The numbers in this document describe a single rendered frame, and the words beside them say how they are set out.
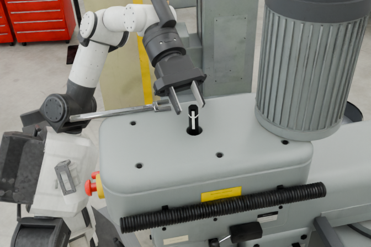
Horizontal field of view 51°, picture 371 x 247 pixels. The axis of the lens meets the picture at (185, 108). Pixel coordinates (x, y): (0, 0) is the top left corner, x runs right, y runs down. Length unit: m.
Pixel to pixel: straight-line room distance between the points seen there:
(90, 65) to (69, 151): 0.28
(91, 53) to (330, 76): 0.71
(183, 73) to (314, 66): 0.29
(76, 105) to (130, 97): 1.66
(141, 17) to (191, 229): 0.51
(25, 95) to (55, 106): 3.57
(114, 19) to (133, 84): 1.76
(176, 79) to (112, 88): 1.99
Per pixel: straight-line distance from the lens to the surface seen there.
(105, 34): 1.17
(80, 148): 1.28
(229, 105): 0.97
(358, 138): 1.15
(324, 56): 0.77
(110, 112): 0.96
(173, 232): 0.95
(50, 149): 1.27
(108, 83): 2.82
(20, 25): 5.77
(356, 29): 0.80
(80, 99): 1.26
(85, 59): 1.22
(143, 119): 0.94
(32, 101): 4.68
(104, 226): 2.43
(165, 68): 0.88
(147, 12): 0.95
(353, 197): 1.09
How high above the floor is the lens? 2.46
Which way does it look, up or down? 36 degrees down
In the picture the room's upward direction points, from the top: 2 degrees counter-clockwise
